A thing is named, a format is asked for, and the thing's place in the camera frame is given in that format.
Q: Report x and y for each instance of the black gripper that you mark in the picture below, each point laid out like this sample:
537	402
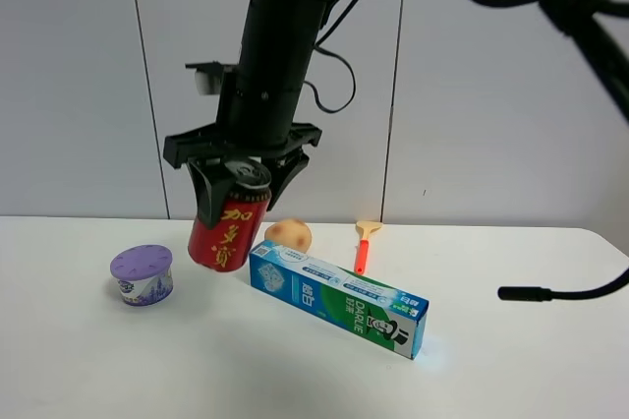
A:
249	122

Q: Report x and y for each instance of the red herbal tea can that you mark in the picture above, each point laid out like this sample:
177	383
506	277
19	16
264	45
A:
226	246

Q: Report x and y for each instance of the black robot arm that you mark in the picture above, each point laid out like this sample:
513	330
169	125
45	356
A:
281	36

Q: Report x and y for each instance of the brown spotted potato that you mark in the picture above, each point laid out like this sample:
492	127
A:
292	233

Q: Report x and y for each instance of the purple lidded air freshener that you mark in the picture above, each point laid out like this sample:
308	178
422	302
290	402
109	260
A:
143	274

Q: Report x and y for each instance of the blue green toothpaste box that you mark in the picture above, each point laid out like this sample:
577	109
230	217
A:
389	317

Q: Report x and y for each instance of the orange handled small spatula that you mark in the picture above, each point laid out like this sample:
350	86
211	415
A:
365	229

